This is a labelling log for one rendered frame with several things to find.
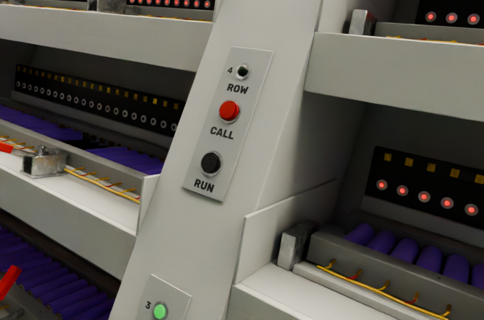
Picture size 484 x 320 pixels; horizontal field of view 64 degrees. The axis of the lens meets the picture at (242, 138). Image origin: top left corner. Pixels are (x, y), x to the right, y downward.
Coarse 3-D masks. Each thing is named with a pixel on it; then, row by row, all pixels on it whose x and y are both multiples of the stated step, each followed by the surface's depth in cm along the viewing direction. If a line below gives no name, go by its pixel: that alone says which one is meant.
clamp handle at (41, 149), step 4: (0, 144) 38; (4, 144) 38; (8, 144) 39; (0, 148) 38; (4, 148) 38; (8, 148) 39; (12, 148) 39; (16, 148) 40; (40, 148) 42; (44, 148) 42; (8, 152) 39; (16, 152) 40; (20, 152) 40; (24, 152) 40; (28, 152) 41; (40, 152) 42; (44, 152) 42
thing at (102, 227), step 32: (0, 96) 78; (32, 96) 73; (128, 128) 59; (0, 160) 45; (0, 192) 43; (32, 192) 40; (64, 192) 39; (96, 192) 40; (32, 224) 40; (64, 224) 37; (96, 224) 34; (128, 224) 34; (96, 256) 35; (128, 256) 32
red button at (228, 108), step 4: (224, 104) 30; (228, 104) 30; (232, 104) 30; (236, 104) 30; (220, 108) 30; (224, 108) 30; (228, 108) 30; (232, 108) 30; (236, 108) 30; (220, 112) 30; (224, 112) 30; (228, 112) 30; (232, 112) 30; (236, 112) 30; (220, 116) 30; (224, 116) 30; (228, 116) 30; (232, 116) 30
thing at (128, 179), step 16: (0, 128) 53; (16, 128) 52; (16, 144) 49; (32, 144) 49; (48, 144) 47; (64, 144) 48; (80, 160) 44; (96, 160) 43; (80, 176) 42; (96, 176) 43; (112, 176) 41; (128, 176) 40; (144, 176) 40
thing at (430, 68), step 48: (336, 0) 31; (432, 0) 42; (480, 0) 40; (336, 48) 28; (384, 48) 26; (432, 48) 25; (480, 48) 24; (336, 96) 28; (384, 96) 27; (432, 96) 25; (480, 96) 24
